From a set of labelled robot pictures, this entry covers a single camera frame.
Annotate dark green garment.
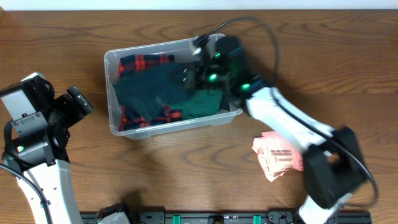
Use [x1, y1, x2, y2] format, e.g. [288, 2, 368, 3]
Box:
[170, 90, 223, 119]

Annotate dark navy garment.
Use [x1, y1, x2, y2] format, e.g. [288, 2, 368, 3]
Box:
[113, 63, 193, 121]

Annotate clear plastic storage bin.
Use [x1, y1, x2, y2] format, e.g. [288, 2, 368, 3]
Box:
[104, 39, 243, 140]

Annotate red plaid flannel shirt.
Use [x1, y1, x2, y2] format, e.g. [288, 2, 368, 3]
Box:
[118, 54, 183, 131]

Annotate pink printed t-shirt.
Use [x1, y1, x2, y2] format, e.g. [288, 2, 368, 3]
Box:
[252, 131, 303, 182]

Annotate black garment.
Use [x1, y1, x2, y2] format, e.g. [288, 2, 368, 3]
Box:
[220, 93, 231, 111]

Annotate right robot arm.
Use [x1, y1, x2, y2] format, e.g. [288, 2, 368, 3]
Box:
[184, 35, 370, 223]

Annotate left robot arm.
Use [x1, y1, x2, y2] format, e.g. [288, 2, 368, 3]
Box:
[1, 72, 133, 224]

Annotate black mounting rail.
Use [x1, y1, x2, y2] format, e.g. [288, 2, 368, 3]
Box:
[79, 210, 373, 224]

